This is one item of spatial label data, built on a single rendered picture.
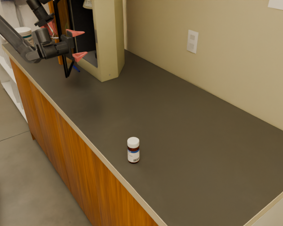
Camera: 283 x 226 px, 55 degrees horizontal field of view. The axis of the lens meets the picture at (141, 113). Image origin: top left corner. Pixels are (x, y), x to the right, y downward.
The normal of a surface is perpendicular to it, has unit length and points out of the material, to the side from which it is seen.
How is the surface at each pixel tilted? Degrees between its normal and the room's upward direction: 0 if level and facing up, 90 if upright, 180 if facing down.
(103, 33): 90
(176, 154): 0
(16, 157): 0
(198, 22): 90
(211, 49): 90
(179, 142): 0
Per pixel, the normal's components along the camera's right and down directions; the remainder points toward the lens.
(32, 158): 0.00, -0.83
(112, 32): 0.59, 0.44
